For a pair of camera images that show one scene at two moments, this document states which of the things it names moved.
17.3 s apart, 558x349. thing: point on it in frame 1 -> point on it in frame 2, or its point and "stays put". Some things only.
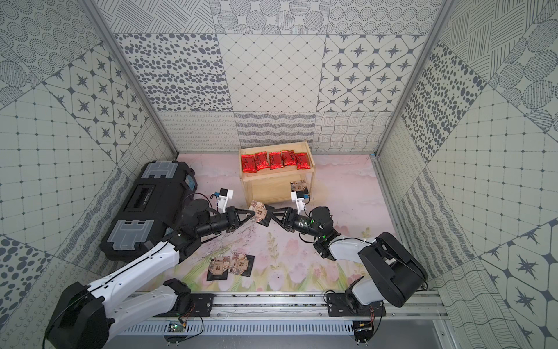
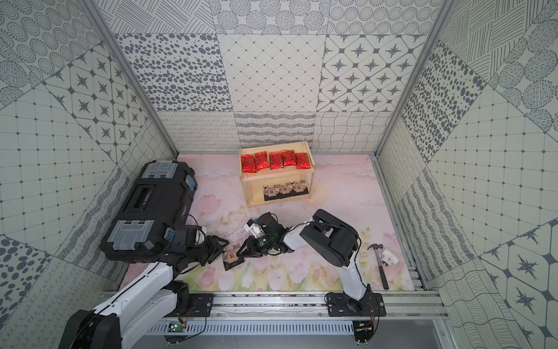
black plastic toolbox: (157, 198) stays put
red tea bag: (261, 161) stays put
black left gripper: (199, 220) -> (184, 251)
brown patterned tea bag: (241, 264) -> (272, 191)
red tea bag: (302, 160) stays put
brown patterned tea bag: (219, 265) -> (230, 256)
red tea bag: (248, 164) stays put
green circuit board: (174, 327) stays put
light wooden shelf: (273, 185) stays put
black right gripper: (289, 217) -> (248, 253)
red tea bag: (275, 159) stays put
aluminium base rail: (280, 313) stays put
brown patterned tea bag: (261, 211) -> (285, 188)
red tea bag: (288, 158) stays put
